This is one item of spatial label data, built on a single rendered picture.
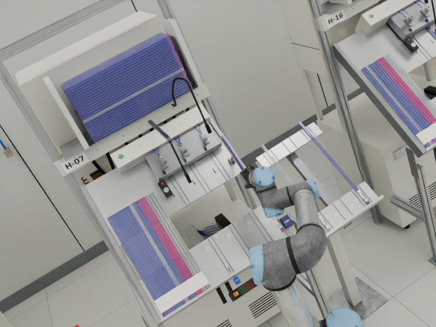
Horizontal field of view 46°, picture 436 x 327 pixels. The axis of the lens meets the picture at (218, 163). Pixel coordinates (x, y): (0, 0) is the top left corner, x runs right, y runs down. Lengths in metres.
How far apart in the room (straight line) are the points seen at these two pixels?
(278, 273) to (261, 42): 2.88
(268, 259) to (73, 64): 1.33
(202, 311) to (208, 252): 0.51
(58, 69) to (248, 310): 1.56
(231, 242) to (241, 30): 2.20
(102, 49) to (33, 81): 0.33
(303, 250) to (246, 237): 0.80
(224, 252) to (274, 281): 0.74
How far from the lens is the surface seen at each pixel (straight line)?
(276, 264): 1.57
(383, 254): 3.20
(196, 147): 2.39
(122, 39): 2.47
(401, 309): 2.90
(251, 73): 4.23
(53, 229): 4.15
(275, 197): 1.93
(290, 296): 1.69
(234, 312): 2.84
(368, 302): 2.96
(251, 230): 2.34
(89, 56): 2.45
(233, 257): 2.31
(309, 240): 1.58
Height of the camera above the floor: 2.18
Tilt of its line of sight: 28 degrees down
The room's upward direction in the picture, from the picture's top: 24 degrees counter-clockwise
